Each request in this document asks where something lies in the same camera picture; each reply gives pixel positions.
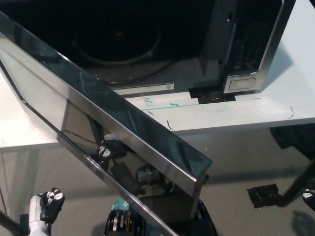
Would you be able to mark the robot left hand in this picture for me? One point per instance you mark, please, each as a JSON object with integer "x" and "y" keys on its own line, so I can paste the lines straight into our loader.
{"x": 53, "y": 201}

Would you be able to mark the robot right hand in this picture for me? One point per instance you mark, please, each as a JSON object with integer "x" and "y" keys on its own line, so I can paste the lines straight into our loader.
{"x": 310, "y": 197}

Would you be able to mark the black teal robot torso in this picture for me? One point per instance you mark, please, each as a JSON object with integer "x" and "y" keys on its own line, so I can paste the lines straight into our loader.
{"x": 120, "y": 221}

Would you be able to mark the silver door release button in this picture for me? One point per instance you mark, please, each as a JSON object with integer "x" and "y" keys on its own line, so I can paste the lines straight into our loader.
{"x": 242, "y": 84}

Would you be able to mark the round glass turntable plate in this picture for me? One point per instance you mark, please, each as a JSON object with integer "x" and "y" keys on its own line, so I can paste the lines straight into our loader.
{"x": 113, "y": 57}

